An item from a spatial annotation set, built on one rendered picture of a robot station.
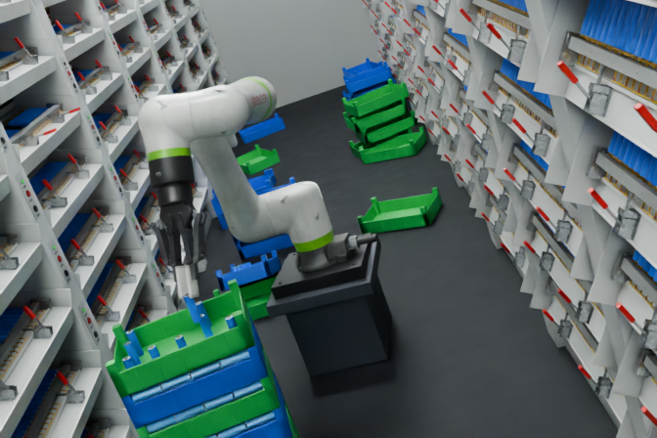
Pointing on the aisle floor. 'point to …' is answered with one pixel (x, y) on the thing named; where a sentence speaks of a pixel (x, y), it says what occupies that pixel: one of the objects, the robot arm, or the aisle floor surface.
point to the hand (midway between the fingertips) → (187, 282)
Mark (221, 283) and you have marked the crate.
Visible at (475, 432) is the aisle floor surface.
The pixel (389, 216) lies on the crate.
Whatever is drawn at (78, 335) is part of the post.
